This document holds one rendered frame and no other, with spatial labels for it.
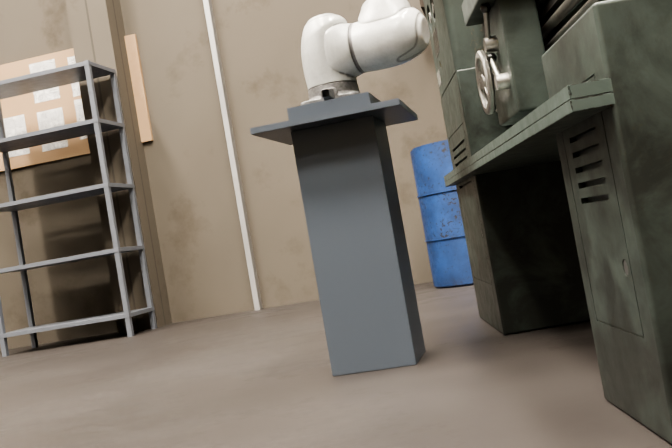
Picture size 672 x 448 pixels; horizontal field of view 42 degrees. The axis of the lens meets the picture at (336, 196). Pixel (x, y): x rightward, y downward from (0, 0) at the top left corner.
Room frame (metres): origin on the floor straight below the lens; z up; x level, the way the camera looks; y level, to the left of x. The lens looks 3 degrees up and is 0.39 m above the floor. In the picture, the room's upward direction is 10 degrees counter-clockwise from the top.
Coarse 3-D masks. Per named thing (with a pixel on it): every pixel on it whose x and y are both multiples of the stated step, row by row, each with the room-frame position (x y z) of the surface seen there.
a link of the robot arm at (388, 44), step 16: (368, 0) 2.59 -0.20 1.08; (384, 0) 2.56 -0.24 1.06; (400, 0) 2.58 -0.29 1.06; (368, 16) 2.57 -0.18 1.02; (384, 16) 2.54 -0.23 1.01; (400, 16) 2.53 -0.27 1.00; (416, 16) 2.53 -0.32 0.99; (352, 32) 2.58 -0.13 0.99; (368, 32) 2.55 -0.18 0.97; (384, 32) 2.53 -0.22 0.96; (400, 32) 2.52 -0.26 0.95; (416, 32) 2.52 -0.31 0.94; (352, 48) 2.57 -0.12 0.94; (368, 48) 2.55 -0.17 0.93; (384, 48) 2.54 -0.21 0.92; (400, 48) 2.54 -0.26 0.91; (416, 48) 2.55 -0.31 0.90; (368, 64) 2.59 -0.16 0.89; (384, 64) 2.59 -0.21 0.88; (400, 64) 2.61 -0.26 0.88
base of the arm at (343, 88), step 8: (312, 88) 2.64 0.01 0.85; (320, 88) 2.62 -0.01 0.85; (328, 88) 2.60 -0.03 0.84; (336, 88) 2.60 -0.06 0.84; (344, 88) 2.61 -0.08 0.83; (352, 88) 2.63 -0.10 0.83; (312, 96) 2.64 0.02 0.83; (320, 96) 2.61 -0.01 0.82; (328, 96) 2.56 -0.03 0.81; (336, 96) 2.60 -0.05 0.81; (304, 104) 2.61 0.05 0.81
